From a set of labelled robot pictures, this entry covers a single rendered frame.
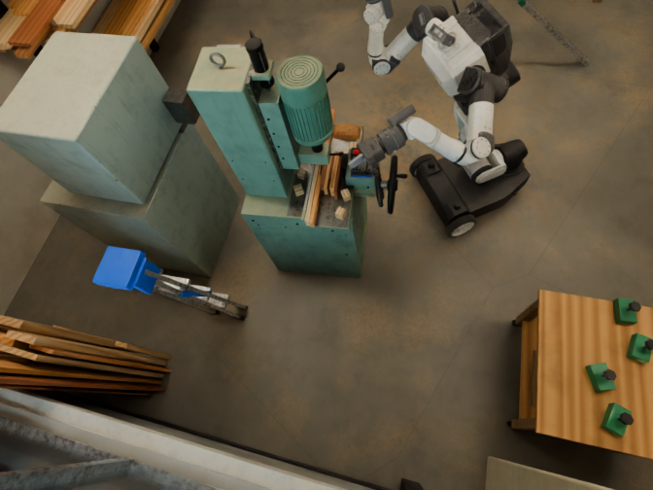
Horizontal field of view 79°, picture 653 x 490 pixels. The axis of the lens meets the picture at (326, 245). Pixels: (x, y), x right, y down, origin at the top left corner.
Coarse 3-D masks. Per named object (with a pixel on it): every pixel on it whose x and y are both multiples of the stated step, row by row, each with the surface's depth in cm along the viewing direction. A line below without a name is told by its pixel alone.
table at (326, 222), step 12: (336, 144) 201; (348, 144) 200; (348, 156) 197; (324, 192) 190; (360, 192) 191; (372, 192) 190; (324, 204) 187; (336, 204) 186; (348, 204) 185; (324, 216) 184; (348, 216) 183; (312, 228) 186; (324, 228) 184; (336, 228) 182; (348, 228) 181
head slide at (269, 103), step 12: (276, 84) 151; (264, 96) 149; (276, 96) 149; (264, 108) 150; (276, 108) 149; (264, 120) 157; (276, 120) 155; (288, 120) 161; (276, 132) 163; (288, 132) 162; (276, 144) 170; (288, 144) 168; (288, 156) 176; (288, 168) 185
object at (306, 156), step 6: (300, 144) 182; (324, 144) 180; (300, 150) 181; (306, 150) 180; (324, 150) 179; (300, 156) 181; (306, 156) 180; (312, 156) 179; (318, 156) 179; (324, 156) 178; (300, 162) 186; (306, 162) 185; (312, 162) 184; (318, 162) 183; (324, 162) 183
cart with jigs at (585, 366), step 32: (512, 320) 238; (544, 320) 188; (576, 320) 186; (608, 320) 185; (640, 320) 183; (544, 352) 182; (576, 352) 181; (608, 352) 179; (640, 352) 173; (544, 384) 177; (576, 384) 175; (608, 384) 169; (640, 384) 172; (544, 416) 172; (576, 416) 170; (608, 416) 165; (640, 416) 167; (608, 448) 164; (640, 448) 163
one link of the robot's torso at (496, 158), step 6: (492, 156) 254; (498, 156) 250; (492, 162) 257; (498, 162) 249; (492, 168) 248; (498, 168) 248; (504, 168) 249; (480, 174) 248; (486, 174) 248; (492, 174) 250; (498, 174) 253; (480, 180) 251; (486, 180) 254
